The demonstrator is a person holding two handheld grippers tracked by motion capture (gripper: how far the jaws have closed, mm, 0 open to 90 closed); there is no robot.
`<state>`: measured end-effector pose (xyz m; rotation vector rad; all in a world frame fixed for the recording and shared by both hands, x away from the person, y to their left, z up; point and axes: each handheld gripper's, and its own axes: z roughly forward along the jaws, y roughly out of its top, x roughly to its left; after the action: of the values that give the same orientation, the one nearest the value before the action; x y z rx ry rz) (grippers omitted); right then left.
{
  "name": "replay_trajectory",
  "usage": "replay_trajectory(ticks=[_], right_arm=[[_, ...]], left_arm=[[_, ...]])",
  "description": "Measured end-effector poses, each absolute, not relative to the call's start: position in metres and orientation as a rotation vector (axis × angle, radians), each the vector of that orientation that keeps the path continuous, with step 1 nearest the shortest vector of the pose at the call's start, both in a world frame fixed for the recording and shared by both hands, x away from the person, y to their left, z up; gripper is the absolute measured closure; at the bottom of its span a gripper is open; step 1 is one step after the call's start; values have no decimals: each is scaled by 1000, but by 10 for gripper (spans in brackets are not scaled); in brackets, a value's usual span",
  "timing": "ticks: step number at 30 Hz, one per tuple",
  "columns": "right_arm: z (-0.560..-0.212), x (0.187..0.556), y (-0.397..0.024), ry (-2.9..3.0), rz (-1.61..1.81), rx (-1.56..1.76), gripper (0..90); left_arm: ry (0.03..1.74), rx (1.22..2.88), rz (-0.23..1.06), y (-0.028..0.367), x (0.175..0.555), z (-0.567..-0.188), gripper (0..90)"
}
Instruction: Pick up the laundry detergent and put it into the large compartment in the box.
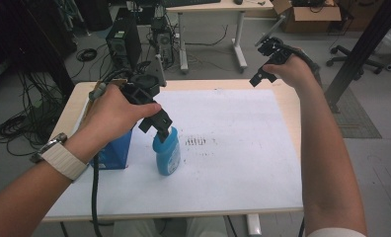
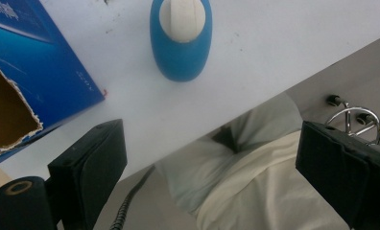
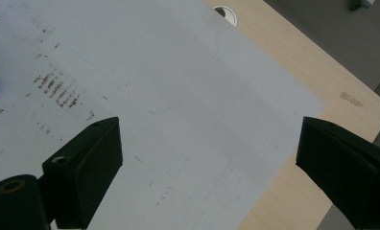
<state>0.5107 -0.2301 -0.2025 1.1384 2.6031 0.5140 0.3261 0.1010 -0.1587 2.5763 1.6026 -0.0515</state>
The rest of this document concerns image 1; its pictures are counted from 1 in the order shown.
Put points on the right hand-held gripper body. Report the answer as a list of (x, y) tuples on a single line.
[(278, 56)]

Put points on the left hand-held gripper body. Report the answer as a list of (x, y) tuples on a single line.
[(140, 89)]

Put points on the blue plastic bottle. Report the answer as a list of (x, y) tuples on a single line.
[(168, 154)]

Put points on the person's right hand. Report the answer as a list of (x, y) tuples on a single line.
[(290, 73)]

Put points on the person's left hand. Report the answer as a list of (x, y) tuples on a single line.
[(113, 113)]

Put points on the white desk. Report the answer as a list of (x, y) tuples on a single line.
[(239, 36)]

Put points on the blue cardboard box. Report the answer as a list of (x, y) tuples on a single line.
[(116, 153)]

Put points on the black computer tower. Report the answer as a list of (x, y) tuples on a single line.
[(122, 42)]

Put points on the grey computer tower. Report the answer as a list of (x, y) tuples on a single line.
[(163, 44)]

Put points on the open cardboard box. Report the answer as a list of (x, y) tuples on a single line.
[(310, 16)]

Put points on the black computer mouse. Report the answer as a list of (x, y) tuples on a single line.
[(238, 1)]

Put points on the white paper sheet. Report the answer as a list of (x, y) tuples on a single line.
[(236, 148)]

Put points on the black office chair base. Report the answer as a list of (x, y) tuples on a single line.
[(354, 59)]

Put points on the black metal stand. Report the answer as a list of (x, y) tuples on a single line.
[(361, 52)]

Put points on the black keyboard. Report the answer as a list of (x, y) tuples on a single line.
[(190, 2)]

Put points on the grey floor mat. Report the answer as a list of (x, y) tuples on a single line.
[(358, 121)]

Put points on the white table leg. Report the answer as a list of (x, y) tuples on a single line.
[(253, 225)]

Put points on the dark curtain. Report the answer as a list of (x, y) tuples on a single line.
[(22, 36)]

